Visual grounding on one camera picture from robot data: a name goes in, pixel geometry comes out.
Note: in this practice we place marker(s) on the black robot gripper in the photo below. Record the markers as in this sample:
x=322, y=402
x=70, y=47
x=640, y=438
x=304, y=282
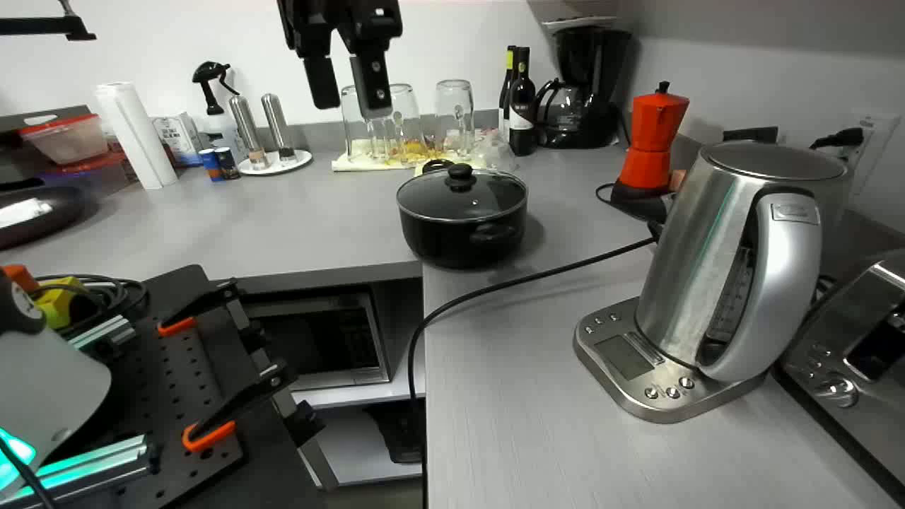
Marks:
x=340, y=20

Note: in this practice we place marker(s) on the white wall outlet with plug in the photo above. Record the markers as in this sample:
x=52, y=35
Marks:
x=862, y=142

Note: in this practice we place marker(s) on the small clear jar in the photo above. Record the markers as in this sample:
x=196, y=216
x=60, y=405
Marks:
x=175, y=133

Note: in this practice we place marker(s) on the stainless kettle base with buttons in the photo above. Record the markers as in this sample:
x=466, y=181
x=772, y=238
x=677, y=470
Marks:
x=623, y=362

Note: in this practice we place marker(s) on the white paper towel roll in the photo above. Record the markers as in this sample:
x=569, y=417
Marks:
x=135, y=136

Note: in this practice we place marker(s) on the dark glossy pan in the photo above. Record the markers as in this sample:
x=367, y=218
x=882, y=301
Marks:
x=31, y=212

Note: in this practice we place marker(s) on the glass lid with black knob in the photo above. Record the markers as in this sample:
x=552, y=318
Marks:
x=458, y=194

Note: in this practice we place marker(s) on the clear drinking glass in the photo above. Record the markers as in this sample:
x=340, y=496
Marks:
x=353, y=123
x=403, y=118
x=456, y=108

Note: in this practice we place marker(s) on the stainless steel grinder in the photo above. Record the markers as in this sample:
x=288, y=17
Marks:
x=278, y=123
x=244, y=129

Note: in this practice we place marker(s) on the black perforated mounting board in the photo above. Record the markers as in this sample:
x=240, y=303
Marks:
x=188, y=396

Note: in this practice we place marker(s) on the grey rounded plate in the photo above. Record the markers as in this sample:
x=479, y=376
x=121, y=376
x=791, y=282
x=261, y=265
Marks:
x=45, y=390

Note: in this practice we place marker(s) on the stainless steel electric kettle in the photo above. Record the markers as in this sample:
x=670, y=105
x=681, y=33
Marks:
x=731, y=265

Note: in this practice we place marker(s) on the yellow tool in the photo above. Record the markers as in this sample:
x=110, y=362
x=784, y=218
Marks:
x=56, y=301

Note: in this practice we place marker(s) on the pale yellow drying mat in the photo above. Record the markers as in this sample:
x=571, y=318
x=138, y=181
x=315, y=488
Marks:
x=376, y=161

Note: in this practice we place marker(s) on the red moka pot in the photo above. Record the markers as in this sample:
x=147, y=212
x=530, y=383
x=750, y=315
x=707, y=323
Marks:
x=651, y=136

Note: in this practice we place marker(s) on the spray bottle with black trigger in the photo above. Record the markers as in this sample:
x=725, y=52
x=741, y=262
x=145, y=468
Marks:
x=216, y=115

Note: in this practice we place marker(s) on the blue drink can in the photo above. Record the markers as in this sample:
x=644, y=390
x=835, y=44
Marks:
x=219, y=161

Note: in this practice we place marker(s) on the black drip coffee maker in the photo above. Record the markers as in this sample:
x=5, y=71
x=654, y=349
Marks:
x=584, y=85

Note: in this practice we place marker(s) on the round white tray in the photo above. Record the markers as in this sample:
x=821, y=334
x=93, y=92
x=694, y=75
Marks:
x=282, y=164

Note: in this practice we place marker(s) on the plastic container with red lid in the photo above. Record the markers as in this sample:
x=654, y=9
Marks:
x=66, y=136

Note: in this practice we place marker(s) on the aluminium extrusion with green light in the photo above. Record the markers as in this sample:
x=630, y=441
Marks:
x=86, y=461

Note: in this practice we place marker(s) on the black wall shelf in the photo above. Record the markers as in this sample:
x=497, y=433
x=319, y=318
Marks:
x=42, y=26

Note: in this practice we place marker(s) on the black hot plate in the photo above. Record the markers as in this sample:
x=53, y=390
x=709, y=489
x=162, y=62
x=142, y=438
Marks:
x=640, y=202

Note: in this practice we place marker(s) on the dark wine bottle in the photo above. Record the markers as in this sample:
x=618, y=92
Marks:
x=517, y=103

